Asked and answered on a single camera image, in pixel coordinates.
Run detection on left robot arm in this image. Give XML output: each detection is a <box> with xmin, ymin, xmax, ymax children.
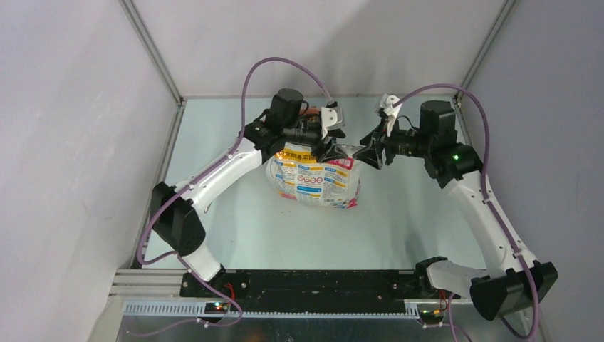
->
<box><xmin>150</xmin><ymin>88</ymin><xmax>347</xmax><ymax>297</ymax></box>

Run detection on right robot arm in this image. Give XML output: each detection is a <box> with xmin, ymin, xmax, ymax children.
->
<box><xmin>354</xmin><ymin>95</ymin><xmax>558</xmax><ymax>321</ymax></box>

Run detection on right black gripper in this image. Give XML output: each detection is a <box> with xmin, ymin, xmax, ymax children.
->
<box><xmin>353</xmin><ymin>115</ymin><xmax>433</xmax><ymax>170</ymax></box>

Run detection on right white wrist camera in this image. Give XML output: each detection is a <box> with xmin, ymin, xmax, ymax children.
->
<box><xmin>377</xmin><ymin>94</ymin><xmax>402</xmax><ymax>137</ymax></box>

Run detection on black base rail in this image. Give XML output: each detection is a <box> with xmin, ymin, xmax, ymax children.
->
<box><xmin>209</xmin><ymin>269</ymin><xmax>449</xmax><ymax>314</ymax></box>

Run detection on cat food bag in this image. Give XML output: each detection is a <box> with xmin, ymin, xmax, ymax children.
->
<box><xmin>266</xmin><ymin>144</ymin><xmax>362</xmax><ymax>209</ymax></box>

